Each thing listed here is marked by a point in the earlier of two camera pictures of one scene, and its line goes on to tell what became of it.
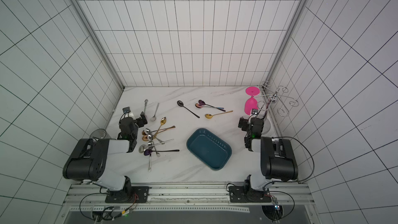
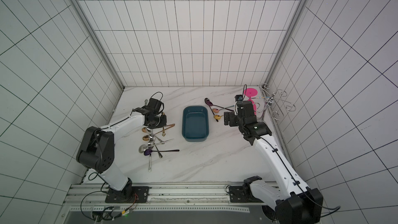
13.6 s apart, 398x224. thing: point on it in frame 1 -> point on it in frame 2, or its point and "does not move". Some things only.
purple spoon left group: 148,151 does not move
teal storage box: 209,149 -> 195,123
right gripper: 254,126 -> 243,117
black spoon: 181,104 -> 216,119
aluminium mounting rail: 184,198 does not move
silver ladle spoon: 143,147 does not move
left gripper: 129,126 -> 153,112
